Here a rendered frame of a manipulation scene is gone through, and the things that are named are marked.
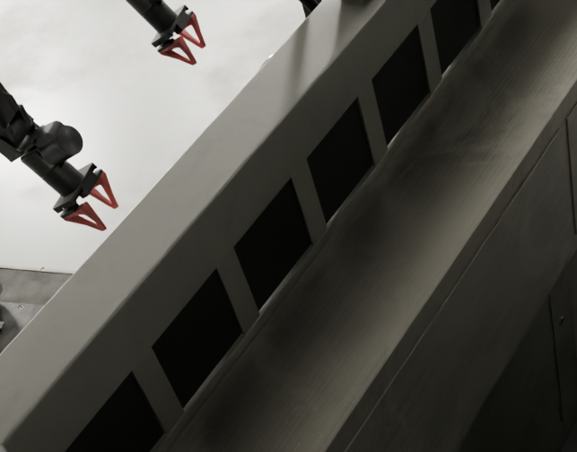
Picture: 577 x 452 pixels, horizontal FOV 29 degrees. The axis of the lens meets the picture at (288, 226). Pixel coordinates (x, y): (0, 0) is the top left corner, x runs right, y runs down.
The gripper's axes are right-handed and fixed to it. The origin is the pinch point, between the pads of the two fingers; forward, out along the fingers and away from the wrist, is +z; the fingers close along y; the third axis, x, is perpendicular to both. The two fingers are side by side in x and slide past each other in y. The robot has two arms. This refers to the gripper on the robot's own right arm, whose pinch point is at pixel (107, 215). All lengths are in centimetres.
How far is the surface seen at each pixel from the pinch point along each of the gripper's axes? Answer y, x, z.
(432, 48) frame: -9, -87, -5
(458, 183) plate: -26, -88, 5
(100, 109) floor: 148, 149, 36
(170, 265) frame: -60, -80, -23
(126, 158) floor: 123, 129, 47
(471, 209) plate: -31, -90, 6
